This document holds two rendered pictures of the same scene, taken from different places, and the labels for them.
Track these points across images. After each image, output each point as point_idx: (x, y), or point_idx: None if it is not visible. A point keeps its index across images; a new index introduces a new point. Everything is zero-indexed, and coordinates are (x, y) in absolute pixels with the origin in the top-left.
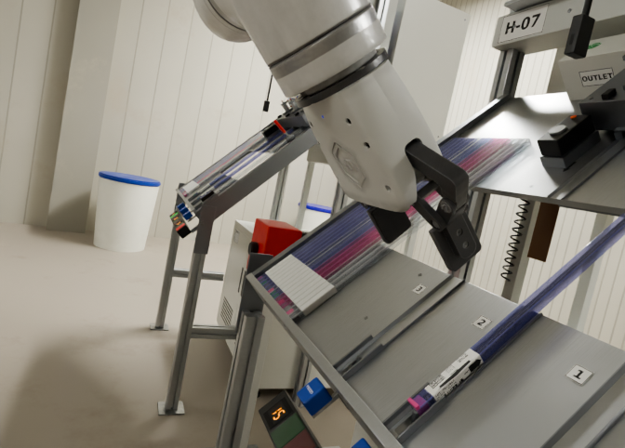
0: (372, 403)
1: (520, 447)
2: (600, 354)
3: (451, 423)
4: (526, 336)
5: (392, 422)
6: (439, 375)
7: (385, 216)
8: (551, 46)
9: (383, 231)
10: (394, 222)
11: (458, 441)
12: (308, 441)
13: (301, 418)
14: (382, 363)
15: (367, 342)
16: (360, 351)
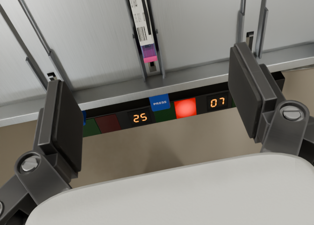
0: (114, 78)
1: (229, 5)
2: None
3: (176, 35)
4: None
5: (144, 71)
6: (124, 21)
7: (74, 143)
8: None
9: (82, 134)
10: (72, 118)
11: (192, 38)
12: (108, 117)
13: None
14: (72, 59)
15: (32, 64)
16: (40, 72)
